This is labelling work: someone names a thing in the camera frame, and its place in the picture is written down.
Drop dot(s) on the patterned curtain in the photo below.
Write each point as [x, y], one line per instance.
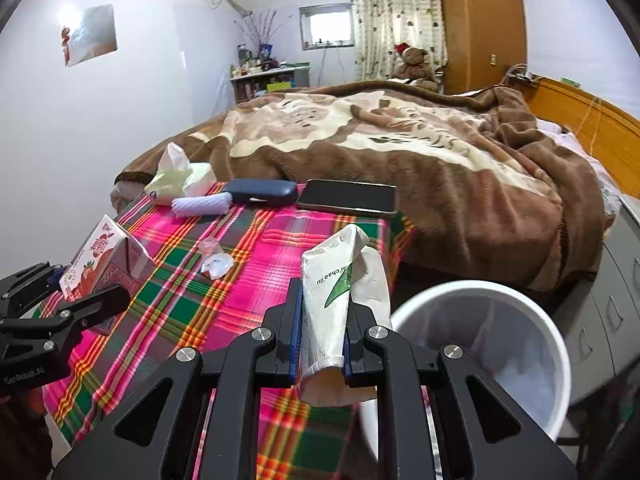
[395, 10]

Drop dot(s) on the soft tissue pack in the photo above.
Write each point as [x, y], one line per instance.
[170, 182]

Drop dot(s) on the white bed sheet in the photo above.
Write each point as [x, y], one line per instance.
[585, 160]

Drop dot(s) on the grey drawer cabinet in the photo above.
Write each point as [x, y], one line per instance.
[615, 300]

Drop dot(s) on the black smartphone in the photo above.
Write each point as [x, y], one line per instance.
[347, 197]

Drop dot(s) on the dark blue glasses case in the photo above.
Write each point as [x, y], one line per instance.
[260, 192]

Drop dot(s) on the wooden wardrobe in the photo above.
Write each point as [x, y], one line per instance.
[480, 20]

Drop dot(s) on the clear plastic wrapper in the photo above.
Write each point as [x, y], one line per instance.
[216, 262]

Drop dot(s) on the white trash bin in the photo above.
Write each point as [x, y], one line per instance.
[500, 340]

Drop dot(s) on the white paper cup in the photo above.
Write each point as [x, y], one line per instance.
[325, 310]

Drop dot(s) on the wooden headboard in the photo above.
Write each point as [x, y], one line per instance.
[590, 120]

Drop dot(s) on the strawberry print carton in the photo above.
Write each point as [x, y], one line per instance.
[105, 265]

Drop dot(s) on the small window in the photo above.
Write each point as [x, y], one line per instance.
[327, 27]

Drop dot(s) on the brown teddy bear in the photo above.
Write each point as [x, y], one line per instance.
[415, 67]

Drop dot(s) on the folded white cloth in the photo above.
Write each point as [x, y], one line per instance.
[200, 206]

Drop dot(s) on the wall poster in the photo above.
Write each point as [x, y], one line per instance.
[90, 35]

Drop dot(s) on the dried branches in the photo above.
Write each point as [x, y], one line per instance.
[260, 32]

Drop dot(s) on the pink plaid cloth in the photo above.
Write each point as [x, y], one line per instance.
[240, 270]

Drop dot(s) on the brown patterned blanket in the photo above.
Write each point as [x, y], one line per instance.
[400, 160]

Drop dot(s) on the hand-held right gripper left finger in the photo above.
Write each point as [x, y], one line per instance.
[295, 332]

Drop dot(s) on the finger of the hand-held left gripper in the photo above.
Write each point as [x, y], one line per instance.
[100, 305]
[35, 280]

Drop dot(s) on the cluttered shelf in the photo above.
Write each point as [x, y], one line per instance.
[270, 82]

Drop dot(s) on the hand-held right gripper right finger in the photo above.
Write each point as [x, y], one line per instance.
[350, 355]

